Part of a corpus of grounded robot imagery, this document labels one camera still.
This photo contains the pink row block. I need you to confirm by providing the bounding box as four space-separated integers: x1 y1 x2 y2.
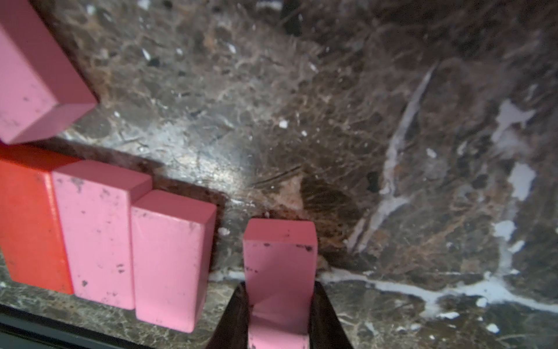
131 190 217 333
52 160 153 310
243 218 318 348

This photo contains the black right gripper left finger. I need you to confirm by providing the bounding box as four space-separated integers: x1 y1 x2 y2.
206 282 250 349

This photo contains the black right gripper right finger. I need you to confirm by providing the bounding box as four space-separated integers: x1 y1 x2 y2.
309 282 354 349

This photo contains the pink block centre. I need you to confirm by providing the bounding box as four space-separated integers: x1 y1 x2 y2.
1 1 97 145

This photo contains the red row block left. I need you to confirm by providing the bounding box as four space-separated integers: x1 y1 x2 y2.
1 145 76 295

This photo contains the black front frame rail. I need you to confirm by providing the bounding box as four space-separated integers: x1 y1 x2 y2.
1 305 145 349

